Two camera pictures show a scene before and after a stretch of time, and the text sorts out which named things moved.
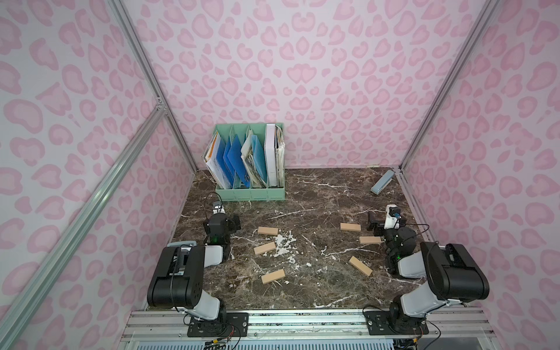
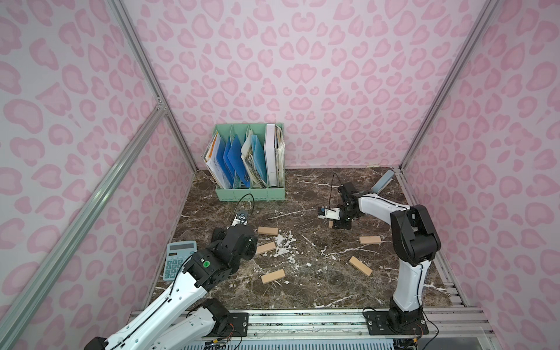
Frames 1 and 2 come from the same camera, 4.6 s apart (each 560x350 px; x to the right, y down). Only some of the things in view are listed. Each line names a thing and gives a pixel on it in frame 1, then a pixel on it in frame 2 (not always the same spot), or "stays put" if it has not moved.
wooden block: (361, 266) stays put
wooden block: (267, 230) stays put
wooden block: (370, 240) stays put
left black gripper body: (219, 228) to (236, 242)
